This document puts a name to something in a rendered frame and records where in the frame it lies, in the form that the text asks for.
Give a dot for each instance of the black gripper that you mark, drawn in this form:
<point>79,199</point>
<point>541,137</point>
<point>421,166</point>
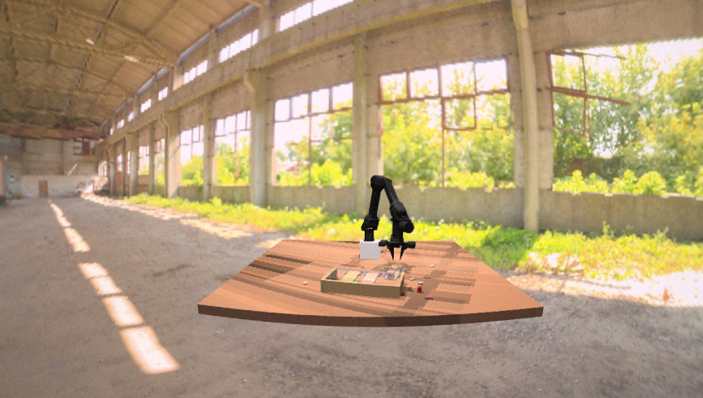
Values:
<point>409,245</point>

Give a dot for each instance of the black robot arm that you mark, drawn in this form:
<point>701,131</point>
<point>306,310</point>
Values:
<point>401,221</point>

